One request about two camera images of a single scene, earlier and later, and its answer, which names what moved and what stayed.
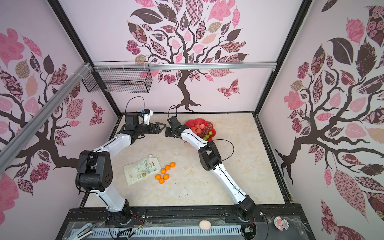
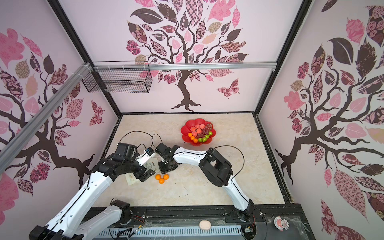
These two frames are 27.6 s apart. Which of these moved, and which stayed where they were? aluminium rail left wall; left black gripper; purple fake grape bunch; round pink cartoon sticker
Moved: left black gripper
Stayed: round pink cartoon sticker; purple fake grape bunch; aluminium rail left wall
